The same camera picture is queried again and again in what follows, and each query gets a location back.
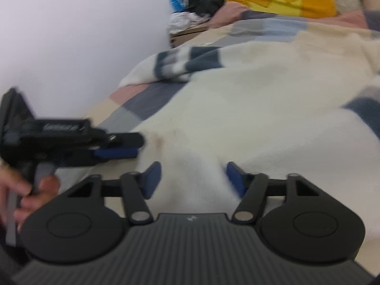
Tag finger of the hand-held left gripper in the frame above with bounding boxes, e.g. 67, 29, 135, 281
93, 148, 139, 160
104, 133, 145, 149

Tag black clothes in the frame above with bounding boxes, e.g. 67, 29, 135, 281
187, 0, 224, 17

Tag person's left hand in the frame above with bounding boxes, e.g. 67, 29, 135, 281
0, 166, 61, 230

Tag white blue striped fleece blanket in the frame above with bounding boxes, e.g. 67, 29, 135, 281
56, 21, 380, 276

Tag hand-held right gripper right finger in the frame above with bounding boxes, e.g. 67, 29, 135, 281
226, 162, 319, 223

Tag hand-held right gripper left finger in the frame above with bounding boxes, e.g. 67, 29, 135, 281
68, 162, 162, 224

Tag patchwork quilt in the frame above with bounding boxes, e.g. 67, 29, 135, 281
80, 1, 380, 131

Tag blue plastic packet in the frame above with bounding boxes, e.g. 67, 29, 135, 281
169, 0, 190, 14

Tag white crumpled clothes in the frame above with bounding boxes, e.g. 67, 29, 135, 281
169, 11, 208, 34

